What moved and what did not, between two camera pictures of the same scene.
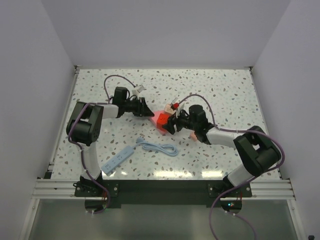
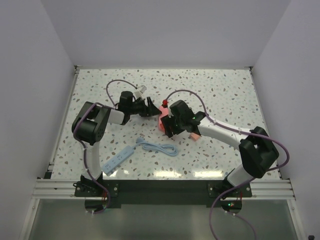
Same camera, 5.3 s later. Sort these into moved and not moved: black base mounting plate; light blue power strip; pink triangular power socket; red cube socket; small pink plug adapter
Moved: pink triangular power socket
Not moved: black base mounting plate; red cube socket; light blue power strip; small pink plug adapter
